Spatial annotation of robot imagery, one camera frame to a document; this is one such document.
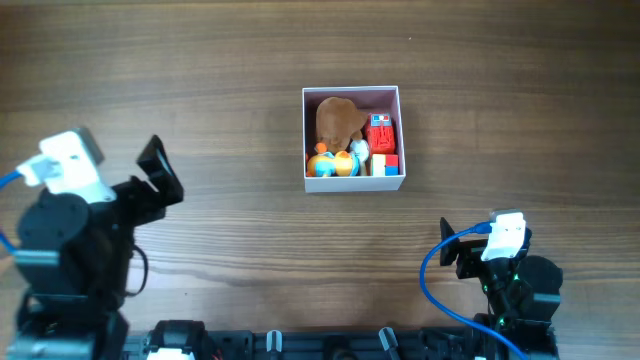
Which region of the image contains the colourful two-by-two puzzle cube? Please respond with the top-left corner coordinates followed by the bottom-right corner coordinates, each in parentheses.
top-left (371, 154), bottom-right (399, 177)

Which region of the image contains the white wooden rattle drum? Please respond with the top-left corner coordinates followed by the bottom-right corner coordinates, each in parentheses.
top-left (350, 139), bottom-right (370, 176)

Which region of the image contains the red toy truck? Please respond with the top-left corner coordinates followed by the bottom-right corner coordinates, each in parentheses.
top-left (365, 113), bottom-right (396, 154)

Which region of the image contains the yellow duck toy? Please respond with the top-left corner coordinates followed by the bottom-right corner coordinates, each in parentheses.
top-left (306, 143), bottom-right (360, 177)

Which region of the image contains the brown plush toy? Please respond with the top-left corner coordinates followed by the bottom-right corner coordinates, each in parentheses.
top-left (316, 97), bottom-right (368, 153)

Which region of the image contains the white cardboard box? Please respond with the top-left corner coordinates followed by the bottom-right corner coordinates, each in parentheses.
top-left (302, 85), bottom-right (406, 193)

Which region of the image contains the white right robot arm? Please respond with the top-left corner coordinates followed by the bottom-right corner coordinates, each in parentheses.
top-left (440, 229), bottom-right (563, 359)

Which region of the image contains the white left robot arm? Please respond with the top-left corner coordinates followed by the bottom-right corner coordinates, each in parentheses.
top-left (7, 129), bottom-right (184, 359)

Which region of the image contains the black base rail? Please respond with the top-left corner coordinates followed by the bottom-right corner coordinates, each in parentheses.
top-left (121, 320), bottom-right (500, 360)

